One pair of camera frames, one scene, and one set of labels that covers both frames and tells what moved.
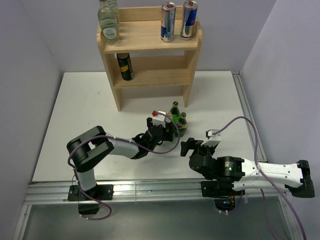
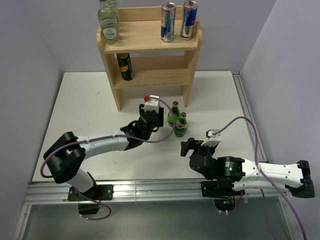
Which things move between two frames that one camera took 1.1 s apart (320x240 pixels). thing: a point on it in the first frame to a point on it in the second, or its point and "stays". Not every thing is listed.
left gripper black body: [163, 138] to [147, 136]
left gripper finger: [150, 125] to [141, 111]
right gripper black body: [205, 150] stays
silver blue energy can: [168, 21] stays
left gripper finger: [169, 131] to [161, 117]
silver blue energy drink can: [189, 19] stays
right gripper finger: [191, 144] stays
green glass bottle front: [182, 125] stays
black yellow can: [125, 66] stays
